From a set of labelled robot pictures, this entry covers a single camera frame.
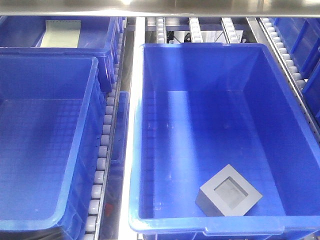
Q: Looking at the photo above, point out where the blue bin left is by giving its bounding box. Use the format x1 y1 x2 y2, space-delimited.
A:
0 54 106 240

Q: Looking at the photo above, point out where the gray square base block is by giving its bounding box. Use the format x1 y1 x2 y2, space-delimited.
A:
195 164 263 217

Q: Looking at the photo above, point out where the blue target bin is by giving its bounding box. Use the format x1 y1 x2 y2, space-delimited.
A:
128 43 320 240

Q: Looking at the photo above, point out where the blue bin with paper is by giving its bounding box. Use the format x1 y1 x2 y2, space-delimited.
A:
0 16 123 93

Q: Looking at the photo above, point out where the white roller track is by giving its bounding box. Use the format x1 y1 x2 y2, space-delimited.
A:
83 33 127 240

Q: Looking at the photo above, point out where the white paper sheet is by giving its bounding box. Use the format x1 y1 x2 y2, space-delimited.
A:
40 20 81 48

